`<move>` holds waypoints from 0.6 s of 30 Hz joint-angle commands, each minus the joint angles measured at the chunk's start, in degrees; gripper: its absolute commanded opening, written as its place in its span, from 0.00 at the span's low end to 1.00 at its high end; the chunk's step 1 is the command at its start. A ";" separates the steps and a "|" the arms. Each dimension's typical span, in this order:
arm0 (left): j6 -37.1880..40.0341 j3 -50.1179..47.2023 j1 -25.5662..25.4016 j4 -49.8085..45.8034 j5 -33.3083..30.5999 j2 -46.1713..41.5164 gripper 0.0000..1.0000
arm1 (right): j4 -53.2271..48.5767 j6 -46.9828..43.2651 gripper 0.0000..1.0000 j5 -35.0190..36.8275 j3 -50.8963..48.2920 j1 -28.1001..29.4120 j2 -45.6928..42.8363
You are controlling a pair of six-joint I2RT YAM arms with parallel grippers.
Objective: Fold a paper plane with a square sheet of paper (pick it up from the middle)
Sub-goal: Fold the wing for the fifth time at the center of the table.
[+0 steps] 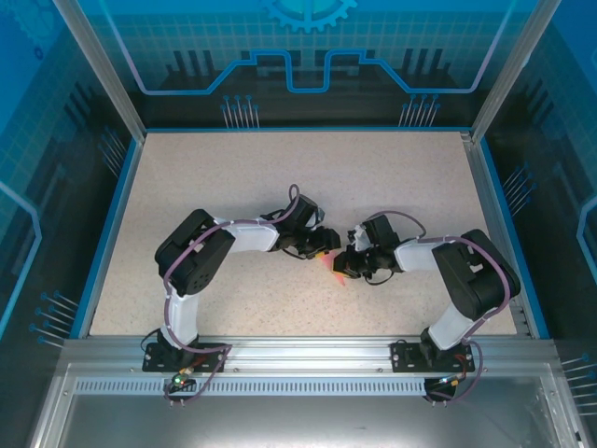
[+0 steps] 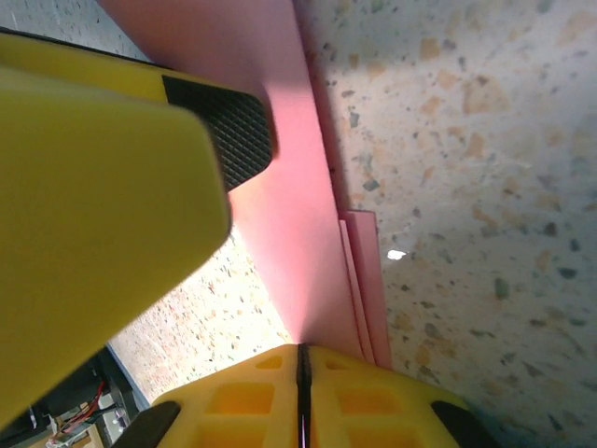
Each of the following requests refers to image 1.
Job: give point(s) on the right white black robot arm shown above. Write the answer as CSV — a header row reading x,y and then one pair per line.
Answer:
x,y
415,254

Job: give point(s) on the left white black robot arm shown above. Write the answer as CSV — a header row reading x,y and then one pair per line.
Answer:
x,y
247,235

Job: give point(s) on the aluminium mounting rail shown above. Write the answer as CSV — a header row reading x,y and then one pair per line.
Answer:
x,y
308,354

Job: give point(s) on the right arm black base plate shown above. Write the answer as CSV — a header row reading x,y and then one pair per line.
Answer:
x,y
403,357

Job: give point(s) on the aluminium side rail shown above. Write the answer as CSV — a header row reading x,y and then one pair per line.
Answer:
x,y
480,177

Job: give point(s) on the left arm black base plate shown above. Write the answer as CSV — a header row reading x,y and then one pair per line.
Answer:
x,y
156,359

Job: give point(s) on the aluminium frame post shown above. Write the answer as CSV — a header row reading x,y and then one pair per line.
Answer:
x,y
100,70
515,70

